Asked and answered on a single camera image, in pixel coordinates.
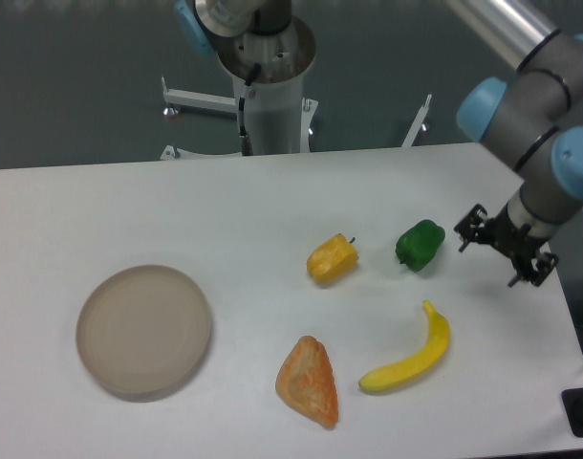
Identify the green toy bell pepper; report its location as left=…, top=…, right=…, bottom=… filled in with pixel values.
left=395, top=219, right=445, bottom=273

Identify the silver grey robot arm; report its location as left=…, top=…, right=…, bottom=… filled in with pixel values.
left=162, top=1, right=583, bottom=286

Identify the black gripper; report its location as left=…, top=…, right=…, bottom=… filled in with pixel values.
left=454, top=204, right=559, bottom=287

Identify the yellow toy bell pepper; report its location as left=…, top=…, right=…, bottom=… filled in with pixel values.
left=306, top=233, right=359, bottom=285

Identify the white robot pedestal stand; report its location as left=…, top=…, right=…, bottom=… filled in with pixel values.
left=158, top=18, right=434, bottom=162

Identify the yellow toy banana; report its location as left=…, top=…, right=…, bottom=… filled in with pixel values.
left=358, top=300, right=451, bottom=394

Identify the orange toy bread slice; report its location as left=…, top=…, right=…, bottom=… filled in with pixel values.
left=275, top=336, right=339, bottom=429

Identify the black cable on pedestal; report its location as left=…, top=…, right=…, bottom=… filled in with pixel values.
left=237, top=62, right=262, bottom=157

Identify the beige round plate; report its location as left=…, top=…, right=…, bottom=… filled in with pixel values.
left=76, top=265, right=212, bottom=401

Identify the black device at table edge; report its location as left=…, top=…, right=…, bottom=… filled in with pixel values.
left=561, top=388, right=583, bottom=438

